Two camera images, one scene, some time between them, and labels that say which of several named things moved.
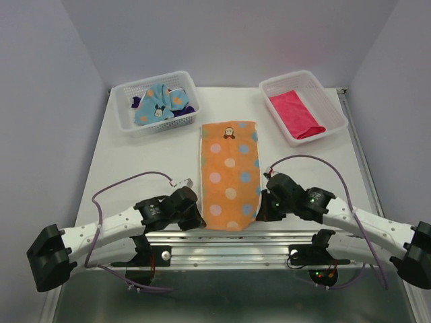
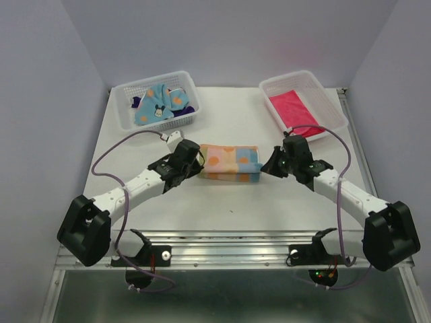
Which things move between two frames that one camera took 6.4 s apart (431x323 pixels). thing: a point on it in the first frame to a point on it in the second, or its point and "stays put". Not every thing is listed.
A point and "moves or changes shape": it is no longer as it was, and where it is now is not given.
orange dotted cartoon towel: x=230 y=157 moves or changes shape
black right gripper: x=264 y=212 to x=270 y=166
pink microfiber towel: x=300 y=122 stays put
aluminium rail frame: x=207 y=248 stays put
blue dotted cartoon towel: x=158 y=102 stays put
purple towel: x=186 y=110 stays put
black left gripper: x=196 y=221 to x=195 y=169
